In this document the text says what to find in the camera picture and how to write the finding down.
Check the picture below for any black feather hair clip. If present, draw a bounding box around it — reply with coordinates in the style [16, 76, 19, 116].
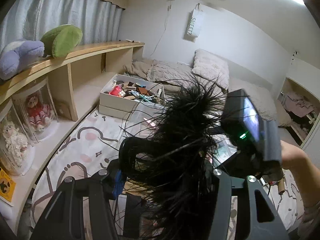
[116, 79, 226, 239]

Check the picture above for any white cardboard box with clutter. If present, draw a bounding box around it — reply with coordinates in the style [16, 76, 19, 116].
[98, 74, 165, 119]

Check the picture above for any person right hand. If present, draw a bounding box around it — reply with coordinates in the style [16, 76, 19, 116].
[280, 140, 310, 171]

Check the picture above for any right quilted beige pillow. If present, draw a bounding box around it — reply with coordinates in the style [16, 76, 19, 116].
[228, 77, 277, 120]

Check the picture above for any quilted beige pillow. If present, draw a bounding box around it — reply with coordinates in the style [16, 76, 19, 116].
[228, 77, 277, 120]
[146, 60, 193, 87]

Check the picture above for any closet nook with clothes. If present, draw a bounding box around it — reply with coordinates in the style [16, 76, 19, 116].
[276, 77, 319, 147]

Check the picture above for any bunny print bed sheet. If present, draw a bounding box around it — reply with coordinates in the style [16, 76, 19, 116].
[30, 111, 304, 232]

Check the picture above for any white dress doll in case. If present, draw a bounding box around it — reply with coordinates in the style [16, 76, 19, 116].
[1, 99, 35, 176]

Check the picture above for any fluffy beige pillow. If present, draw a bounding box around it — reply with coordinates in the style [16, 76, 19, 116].
[191, 49, 229, 90]

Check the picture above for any clear plastic storage bin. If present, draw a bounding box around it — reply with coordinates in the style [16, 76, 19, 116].
[120, 102, 238, 167]

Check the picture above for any red dress doll in case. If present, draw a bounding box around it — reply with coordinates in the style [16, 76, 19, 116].
[12, 77, 59, 143]

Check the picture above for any left quilted beige pillow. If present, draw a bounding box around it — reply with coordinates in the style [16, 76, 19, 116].
[146, 60, 193, 87]

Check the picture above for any wooden shelf unit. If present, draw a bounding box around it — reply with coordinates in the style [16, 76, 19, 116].
[0, 41, 146, 205]

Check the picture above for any beige folded blanket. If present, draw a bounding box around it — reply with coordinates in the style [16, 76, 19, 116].
[122, 59, 293, 128]

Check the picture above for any purple plush toy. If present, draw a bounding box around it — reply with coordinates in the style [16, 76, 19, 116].
[1, 39, 44, 81]

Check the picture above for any green plush toy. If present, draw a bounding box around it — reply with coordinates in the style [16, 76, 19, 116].
[41, 24, 82, 58]

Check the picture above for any grey curtain with valance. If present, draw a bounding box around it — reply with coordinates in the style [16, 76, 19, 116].
[1, 0, 129, 48]

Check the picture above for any white charging cable on wall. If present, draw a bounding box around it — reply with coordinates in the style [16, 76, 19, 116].
[150, 0, 176, 57]

